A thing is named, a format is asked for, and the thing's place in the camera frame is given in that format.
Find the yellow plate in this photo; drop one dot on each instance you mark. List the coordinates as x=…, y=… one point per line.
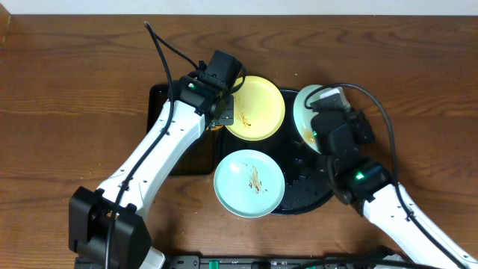
x=259, y=109

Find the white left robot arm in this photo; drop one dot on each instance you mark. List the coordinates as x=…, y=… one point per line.
x=107, y=226

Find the light green plate front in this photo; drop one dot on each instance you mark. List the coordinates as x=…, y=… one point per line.
x=249, y=183

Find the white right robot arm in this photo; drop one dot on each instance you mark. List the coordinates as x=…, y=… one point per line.
x=369, y=187

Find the black round tray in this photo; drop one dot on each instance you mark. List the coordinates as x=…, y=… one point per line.
x=304, y=169

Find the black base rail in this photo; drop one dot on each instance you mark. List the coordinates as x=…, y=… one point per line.
x=198, y=262

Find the light green plate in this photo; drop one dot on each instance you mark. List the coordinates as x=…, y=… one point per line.
x=249, y=183
x=303, y=116

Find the orange green sponge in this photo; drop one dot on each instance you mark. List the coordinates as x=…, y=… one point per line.
x=214, y=128

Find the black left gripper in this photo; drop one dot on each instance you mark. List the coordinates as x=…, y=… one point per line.
x=227, y=110

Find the black rectangular tray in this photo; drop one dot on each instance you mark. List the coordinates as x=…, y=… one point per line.
x=199, y=158

